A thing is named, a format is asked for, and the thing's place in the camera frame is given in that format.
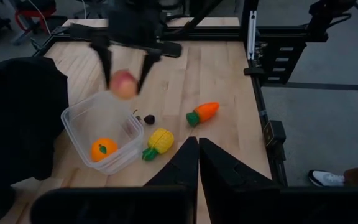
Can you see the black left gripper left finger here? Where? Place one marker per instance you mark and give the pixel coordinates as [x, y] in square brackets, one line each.
[166, 205]

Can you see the yellow toy pineapple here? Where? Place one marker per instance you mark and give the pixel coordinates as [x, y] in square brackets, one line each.
[162, 140]

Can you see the red chair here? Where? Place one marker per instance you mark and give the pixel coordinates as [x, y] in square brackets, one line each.
[34, 12]

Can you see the orange toy carrot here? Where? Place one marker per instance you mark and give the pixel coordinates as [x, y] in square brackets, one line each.
[207, 111]

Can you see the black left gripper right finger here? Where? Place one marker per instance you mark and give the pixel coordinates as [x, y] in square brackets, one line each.
[244, 202]

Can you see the black aluminium frame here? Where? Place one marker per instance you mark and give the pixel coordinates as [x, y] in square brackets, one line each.
[261, 102]

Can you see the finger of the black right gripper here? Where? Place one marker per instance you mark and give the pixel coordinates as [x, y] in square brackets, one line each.
[107, 65]
[149, 63]

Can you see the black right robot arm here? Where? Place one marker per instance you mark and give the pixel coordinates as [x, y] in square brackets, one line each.
[197, 12]

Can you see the silver metal bracket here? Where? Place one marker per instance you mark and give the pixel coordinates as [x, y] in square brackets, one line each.
[252, 34]

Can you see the clear plastic tupperware container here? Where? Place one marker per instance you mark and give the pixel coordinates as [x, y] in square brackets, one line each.
[82, 124]

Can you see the person's shoe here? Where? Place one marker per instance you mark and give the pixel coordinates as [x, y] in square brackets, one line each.
[325, 178]

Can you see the dark toy blackberry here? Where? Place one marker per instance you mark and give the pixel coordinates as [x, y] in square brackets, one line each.
[149, 119]

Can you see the small black camera box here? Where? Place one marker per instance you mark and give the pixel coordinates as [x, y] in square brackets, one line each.
[275, 133]

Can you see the pink toy peach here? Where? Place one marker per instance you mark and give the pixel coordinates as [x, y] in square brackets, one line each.
[124, 85]

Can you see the toy orange with leaf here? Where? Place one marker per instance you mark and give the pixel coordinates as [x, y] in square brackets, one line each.
[104, 150]

